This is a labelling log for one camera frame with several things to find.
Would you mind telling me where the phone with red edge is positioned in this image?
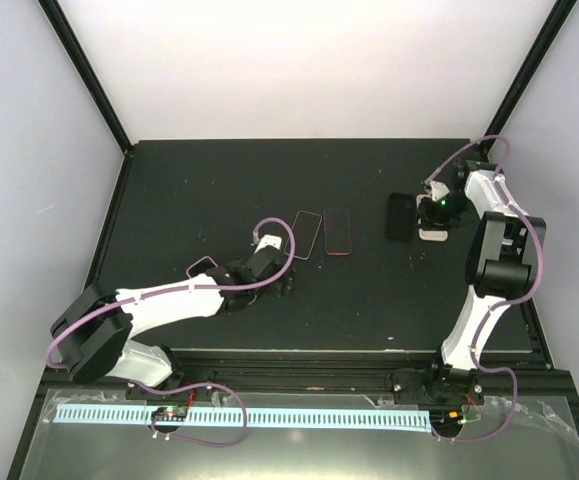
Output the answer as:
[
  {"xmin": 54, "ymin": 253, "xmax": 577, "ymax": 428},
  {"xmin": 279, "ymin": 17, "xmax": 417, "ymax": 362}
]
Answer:
[{"xmin": 323, "ymin": 209, "xmax": 352, "ymax": 256}]

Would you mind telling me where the black phone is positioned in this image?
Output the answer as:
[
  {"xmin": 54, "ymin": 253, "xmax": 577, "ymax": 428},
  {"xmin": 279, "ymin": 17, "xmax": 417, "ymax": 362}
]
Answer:
[{"xmin": 291, "ymin": 211, "xmax": 322, "ymax": 260}]

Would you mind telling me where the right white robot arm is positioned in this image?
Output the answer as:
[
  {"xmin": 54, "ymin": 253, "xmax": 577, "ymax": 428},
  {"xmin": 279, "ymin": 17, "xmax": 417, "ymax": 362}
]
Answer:
[{"xmin": 416, "ymin": 159, "xmax": 546, "ymax": 405}]

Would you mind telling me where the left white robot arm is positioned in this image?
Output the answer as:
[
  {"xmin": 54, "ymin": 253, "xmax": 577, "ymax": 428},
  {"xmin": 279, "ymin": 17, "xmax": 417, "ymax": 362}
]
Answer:
[{"xmin": 45, "ymin": 245, "xmax": 294, "ymax": 399}]

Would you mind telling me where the left controller board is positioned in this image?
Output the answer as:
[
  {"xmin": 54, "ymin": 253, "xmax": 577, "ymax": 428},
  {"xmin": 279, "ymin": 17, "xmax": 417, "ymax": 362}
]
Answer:
[{"xmin": 151, "ymin": 406, "xmax": 188, "ymax": 424}]

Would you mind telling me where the controller board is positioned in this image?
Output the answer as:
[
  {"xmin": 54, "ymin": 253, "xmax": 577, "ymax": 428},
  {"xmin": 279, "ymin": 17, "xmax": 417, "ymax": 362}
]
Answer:
[
  {"xmin": 151, "ymin": 406, "xmax": 188, "ymax": 424},
  {"xmin": 429, "ymin": 410, "xmax": 473, "ymax": 427}
]

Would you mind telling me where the right controller board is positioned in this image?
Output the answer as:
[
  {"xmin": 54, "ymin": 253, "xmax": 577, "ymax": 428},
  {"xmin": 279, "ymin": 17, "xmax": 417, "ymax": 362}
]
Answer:
[{"xmin": 429, "ymin": 410, "xmax": 473, "ymax": 427}]

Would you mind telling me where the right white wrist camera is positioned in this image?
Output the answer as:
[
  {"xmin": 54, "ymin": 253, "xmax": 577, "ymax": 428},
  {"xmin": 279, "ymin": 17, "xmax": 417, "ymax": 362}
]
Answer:
[{"xmin": 423, "ymin": 180, "xmax": 450, "ymax": 202}]

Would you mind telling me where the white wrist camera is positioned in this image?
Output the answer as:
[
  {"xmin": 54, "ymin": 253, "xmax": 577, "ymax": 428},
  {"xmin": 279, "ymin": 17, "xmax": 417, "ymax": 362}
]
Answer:
[
  {"xmin": 423, "ymin": 180, "xmax": 450, "ymax": 202},
  {"xmin": 253, "ymin": 231, "xmax": 283, "ymax": 253}
]

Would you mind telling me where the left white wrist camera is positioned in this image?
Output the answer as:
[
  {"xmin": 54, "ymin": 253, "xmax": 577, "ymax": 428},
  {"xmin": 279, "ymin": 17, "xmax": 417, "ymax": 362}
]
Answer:
[{"xmin": 253, "ymin": 231, "xmax": 283, "ymax": 253}]

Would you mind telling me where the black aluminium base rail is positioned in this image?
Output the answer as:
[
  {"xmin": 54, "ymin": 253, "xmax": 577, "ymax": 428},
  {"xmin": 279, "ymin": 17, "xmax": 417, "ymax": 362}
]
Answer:
[{"xmin": 43, "ymin": 348, "xmax": 575, "ymax": 407}]

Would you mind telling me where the white slotted cable duct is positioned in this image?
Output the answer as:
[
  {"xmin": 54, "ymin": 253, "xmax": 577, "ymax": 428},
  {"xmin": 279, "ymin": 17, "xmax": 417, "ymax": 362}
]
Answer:
[{"xmin": 53, "ymin": 404, "xmax": 431, "ymax": 433}]

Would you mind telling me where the right black frame post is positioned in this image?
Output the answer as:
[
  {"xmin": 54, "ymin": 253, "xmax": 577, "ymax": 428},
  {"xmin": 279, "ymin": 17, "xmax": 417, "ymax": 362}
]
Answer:
[{"xmin": 485, "ymin": 0, "xmax": 577, "ymax": 136}]

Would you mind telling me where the black frame post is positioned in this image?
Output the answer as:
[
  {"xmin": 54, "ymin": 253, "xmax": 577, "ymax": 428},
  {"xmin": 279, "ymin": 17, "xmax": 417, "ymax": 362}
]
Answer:
[
  {"xmin": 485, "ymin": 0, "xmax": 577, "ymax": 136},
  {"xmin": 37, "ymin": 0, "xmax": 133, "ymax": 155}
]

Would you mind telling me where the left black frame post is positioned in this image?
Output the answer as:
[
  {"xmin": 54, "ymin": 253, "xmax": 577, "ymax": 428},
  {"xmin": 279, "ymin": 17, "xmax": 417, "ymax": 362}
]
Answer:
[{"xmin": 37, "ymin": 0, "xmax": 133, "ymax": 155}]

